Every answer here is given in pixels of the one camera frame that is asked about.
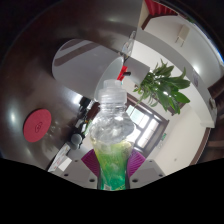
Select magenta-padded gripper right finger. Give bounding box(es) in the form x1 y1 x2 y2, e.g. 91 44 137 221
126 148 166 189

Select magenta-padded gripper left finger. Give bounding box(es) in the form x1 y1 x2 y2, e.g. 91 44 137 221
53 148 101 190

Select clear bottle with green drink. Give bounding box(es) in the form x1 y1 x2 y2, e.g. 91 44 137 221
89 79 136 191

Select printed magazine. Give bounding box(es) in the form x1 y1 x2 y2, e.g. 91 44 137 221
48 144 73 173

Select grey microphone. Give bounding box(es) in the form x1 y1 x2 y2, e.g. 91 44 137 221
68 133 84 151

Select brown wooden glazed door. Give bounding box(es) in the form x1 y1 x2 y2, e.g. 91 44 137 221
124 93 170 152

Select flat round red coaster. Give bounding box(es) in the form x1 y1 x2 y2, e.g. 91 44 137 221
22 108 53 144

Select potted plant with short leaves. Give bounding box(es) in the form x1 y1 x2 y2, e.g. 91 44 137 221
124 56 192 116

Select red stairs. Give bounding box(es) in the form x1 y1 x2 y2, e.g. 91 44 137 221
143 0 180 18

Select white wall heater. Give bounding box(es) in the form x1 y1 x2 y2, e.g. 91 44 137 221
174 24 191 48

